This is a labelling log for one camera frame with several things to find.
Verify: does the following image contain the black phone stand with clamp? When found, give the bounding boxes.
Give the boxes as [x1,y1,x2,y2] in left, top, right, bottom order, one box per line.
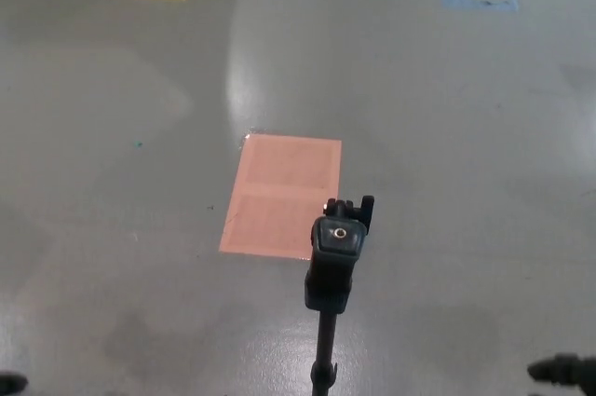
[304,194,376,396]

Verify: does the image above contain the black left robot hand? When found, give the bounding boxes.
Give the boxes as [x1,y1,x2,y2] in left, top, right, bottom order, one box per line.
[0,371,30,396]

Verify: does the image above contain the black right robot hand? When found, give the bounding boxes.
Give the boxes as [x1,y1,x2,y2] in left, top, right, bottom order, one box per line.
[526,352,596,388]

